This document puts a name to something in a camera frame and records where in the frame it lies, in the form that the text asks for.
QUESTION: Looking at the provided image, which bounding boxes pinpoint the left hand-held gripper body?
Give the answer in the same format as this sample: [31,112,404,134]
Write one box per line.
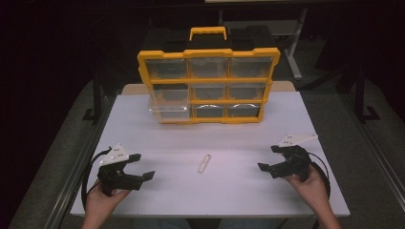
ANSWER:
[96,142,144,197]

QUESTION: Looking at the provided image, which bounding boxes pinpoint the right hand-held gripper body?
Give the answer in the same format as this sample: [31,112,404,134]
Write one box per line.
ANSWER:
[269,133,319,183]

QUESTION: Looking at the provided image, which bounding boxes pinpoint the person's left hand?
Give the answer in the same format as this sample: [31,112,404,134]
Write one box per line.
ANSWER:
[85,179,132,215]

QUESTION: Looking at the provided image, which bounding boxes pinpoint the person's right hand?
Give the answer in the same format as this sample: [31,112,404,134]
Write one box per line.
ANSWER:
[283,163,330,212]

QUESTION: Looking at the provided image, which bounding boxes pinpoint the small clear plastic tube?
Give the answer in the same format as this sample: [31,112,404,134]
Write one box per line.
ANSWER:
[197,154,212,176]

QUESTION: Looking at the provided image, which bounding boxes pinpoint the pulled-out clear plastic drawer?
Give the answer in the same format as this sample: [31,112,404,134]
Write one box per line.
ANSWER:
[148,83,193,121]

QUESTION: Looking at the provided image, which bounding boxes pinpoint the black metal stand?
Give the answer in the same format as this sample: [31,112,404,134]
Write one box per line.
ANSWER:
[81,71,103,124]
[354,68,382,124]

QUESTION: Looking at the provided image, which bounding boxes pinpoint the grey metal table stand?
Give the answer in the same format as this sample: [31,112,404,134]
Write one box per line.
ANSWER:
[219,8,309,81]

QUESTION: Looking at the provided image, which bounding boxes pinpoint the yellow black organizer case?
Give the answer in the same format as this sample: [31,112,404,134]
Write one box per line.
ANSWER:
[137,26,282,125]

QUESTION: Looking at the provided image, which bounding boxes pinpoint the set of closed clear drawers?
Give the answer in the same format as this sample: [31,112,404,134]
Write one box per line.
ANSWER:
[144,56,275,118]

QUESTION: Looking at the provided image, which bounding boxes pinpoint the black cable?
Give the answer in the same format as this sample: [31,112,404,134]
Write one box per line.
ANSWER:
[80,147,113,213]
[306,152,331,200]

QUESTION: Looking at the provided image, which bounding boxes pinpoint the aluminium rail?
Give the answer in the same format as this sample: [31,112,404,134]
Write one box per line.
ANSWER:
[47,94,117,229]
[347,94,405,204]

